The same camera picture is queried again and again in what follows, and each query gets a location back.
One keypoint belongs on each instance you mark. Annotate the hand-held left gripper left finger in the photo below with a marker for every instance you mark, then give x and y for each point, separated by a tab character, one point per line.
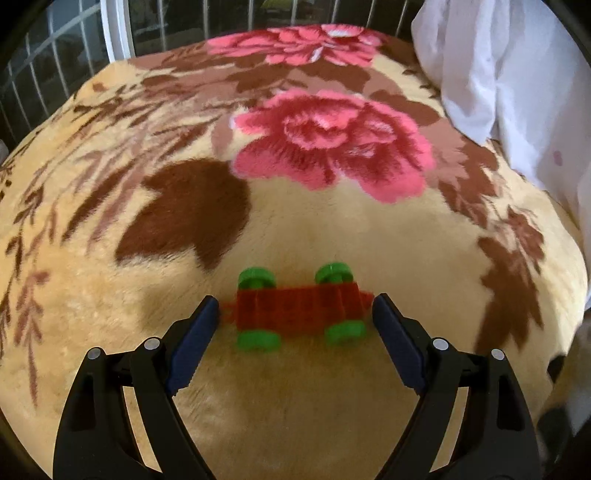
194	350

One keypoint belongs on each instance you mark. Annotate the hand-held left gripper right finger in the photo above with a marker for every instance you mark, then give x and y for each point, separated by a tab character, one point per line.
401	346

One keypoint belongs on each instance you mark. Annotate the red toy car green wheels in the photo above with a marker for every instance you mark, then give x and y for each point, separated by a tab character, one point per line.
295	307

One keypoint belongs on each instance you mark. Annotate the beige floral blanket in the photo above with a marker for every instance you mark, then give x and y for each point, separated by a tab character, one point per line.
295	221

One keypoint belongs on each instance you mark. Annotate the white cloth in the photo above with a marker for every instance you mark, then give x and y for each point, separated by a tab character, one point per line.
508	83

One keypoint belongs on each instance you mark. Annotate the white window railing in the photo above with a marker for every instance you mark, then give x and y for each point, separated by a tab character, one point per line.
115	32

